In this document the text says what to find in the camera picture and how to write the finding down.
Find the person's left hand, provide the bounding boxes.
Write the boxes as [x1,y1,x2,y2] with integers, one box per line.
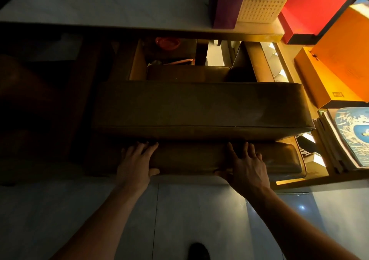
[115,142,160,194]

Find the person's right hand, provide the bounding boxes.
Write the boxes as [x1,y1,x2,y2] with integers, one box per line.
[214,142,272,196]

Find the thin brown leather cushion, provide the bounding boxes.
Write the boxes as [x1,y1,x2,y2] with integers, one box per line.
[86,141,307,181]

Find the person's right forearm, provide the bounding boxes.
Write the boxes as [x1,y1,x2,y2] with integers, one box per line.
[244,188,361,260]

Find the person's left forearm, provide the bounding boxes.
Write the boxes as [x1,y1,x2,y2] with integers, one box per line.
[48,185,148,260]

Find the black printed box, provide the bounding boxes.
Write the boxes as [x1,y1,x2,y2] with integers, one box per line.
[296,135,318,157]

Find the large brown leather cushion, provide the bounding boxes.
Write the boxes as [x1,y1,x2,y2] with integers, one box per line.
[92,81,316,143]

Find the person's black shoe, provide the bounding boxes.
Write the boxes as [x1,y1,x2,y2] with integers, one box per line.
[189,242,211,260]

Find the dark paper bag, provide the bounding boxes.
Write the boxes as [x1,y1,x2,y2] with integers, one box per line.
[224,41,258,83]

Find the brown cardboard box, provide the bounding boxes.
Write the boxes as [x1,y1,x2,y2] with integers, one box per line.
[129,38,209,81]

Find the small brown leather cushion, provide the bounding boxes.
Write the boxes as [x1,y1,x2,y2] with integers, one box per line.
[146,65,232,83]

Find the stack of magazines blue cover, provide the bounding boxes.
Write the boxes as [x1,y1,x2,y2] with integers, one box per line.
[317,107,369,174]

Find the white folded papers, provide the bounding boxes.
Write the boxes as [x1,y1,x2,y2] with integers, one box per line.
[261,42,290,83]

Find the orange stick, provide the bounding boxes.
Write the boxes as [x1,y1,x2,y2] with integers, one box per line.
[163,58,194,65]

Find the flat orange box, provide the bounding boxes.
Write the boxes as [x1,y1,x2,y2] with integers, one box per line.
[294,47,366,109]

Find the red plastic bowl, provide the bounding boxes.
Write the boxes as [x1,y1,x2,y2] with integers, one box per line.
[155,37,181,50]

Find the large orange box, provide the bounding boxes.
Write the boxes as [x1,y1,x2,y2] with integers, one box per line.
[310,4,369,102]

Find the purple box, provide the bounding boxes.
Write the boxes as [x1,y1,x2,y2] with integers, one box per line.
[208,0,250,30]

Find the white perforated plastic basket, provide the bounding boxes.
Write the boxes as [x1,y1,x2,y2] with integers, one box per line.
[236,0,300,24]

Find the red gift box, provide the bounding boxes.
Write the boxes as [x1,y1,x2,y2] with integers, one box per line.
[278,0,361,46]

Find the wooden shelf frame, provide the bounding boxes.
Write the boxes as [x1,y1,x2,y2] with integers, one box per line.
[0,21,369,190]

